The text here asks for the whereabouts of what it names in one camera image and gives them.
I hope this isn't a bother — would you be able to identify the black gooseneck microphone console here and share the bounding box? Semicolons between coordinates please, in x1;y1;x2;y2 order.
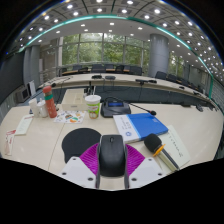
100;96;158;119

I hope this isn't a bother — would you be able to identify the red bottle with green band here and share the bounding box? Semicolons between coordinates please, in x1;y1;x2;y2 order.
42;85;58;119

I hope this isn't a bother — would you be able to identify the colourful sticker sheet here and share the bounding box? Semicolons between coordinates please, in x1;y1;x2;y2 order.
53;109;87;125

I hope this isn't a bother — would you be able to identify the white cardboard box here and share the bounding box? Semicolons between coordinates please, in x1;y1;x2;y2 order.
60;88;89;112

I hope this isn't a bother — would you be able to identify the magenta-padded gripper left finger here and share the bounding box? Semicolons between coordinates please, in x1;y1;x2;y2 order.
59;142;102;190

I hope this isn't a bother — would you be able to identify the black mouse pad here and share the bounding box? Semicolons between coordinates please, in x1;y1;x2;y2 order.
61;127;102;164

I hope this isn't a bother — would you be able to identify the pale green booklet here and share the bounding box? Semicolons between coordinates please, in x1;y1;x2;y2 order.
156;124;192;169

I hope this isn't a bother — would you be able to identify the white leaning panel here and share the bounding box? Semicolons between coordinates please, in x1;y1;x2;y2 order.
29;79;37;98

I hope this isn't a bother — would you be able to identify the black computer mouse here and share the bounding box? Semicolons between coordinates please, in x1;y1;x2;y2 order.
97;134;128;178

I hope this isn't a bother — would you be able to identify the white lidded cup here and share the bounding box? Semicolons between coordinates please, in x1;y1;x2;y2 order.
36;99;49;118

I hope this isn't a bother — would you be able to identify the blue and white book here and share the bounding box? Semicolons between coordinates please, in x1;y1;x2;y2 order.
112;112;169;144

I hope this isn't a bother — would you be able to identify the group of round ceiling lights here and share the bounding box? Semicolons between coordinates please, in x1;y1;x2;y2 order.
18;0;221;71

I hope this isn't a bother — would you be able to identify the plain white paper cup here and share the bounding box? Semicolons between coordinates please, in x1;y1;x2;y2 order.
28;98;40;118

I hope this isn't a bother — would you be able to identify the red and white leaflet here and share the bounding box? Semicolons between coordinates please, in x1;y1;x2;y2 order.
3;129;17;157

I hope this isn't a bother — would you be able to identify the group of dark office chairs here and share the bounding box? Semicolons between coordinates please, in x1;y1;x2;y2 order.
59;63;208;94

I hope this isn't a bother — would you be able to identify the printed paper cup with straw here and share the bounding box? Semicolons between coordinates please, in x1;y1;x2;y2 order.
84;94;102;120

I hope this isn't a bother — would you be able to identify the long curved conference desk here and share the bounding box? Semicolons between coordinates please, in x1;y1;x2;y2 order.
39;72;214;108

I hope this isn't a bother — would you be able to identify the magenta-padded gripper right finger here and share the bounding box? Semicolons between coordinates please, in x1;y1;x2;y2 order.
123;143;167;190

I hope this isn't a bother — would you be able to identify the white boxy floor appliance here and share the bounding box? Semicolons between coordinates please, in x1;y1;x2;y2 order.
15;85;31;104

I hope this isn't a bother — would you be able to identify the white leaflet with red heading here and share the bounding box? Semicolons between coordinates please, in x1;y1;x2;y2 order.
14;114;35;136

